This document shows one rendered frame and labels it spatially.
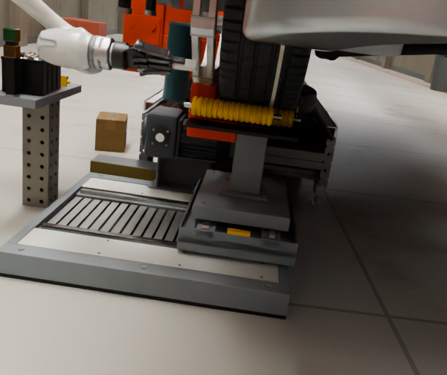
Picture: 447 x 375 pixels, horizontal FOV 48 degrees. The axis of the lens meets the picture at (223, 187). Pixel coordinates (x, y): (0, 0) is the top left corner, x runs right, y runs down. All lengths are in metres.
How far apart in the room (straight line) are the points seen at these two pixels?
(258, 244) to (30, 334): 0.67
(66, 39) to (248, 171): 0.68
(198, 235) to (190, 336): 0.33
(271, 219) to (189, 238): 0.26
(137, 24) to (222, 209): 0.91
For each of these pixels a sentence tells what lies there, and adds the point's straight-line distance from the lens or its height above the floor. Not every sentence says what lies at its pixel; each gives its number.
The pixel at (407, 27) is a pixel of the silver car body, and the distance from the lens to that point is 0.68.
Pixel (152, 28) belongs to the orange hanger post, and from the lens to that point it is 2.11.
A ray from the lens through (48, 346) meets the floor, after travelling 1.30.
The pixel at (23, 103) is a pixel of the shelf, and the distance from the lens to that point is 1.77.
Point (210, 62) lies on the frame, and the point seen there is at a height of 0.65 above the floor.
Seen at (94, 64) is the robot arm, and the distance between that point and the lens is 1.48.
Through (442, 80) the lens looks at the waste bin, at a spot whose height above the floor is 0.20.
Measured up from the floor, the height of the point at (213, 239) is 0.14.
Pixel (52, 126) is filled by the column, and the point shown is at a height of 0.32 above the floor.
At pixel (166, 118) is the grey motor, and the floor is 0.39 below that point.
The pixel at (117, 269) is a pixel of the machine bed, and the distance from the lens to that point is 1.46.
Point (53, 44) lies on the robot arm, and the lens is 1.50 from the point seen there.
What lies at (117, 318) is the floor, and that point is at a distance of 1.39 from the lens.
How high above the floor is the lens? 0.77
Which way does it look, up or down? 18 degrees down
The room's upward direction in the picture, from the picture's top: 7 degrees clockwise
